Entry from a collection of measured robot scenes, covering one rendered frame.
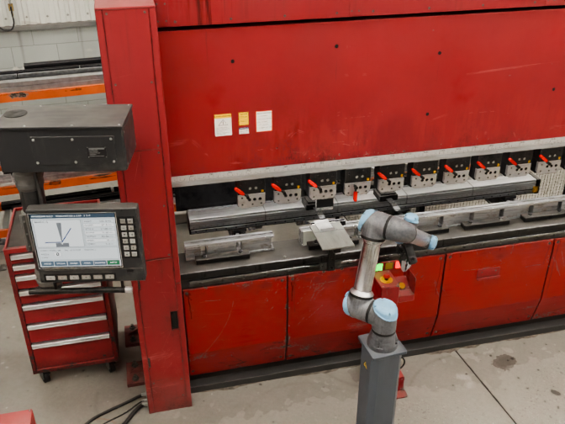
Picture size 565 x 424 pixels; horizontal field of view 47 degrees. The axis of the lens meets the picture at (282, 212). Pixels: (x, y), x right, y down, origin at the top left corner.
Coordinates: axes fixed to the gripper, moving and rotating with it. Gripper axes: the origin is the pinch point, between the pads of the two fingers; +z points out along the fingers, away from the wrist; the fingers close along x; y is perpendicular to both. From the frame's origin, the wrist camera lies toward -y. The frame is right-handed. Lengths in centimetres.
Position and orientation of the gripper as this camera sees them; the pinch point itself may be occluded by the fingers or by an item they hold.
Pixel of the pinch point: (404, 270)
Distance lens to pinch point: 368.8
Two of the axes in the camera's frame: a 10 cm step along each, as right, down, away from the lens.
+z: -0.2, 8.3, 5.6
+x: -9.7, 1.1, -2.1
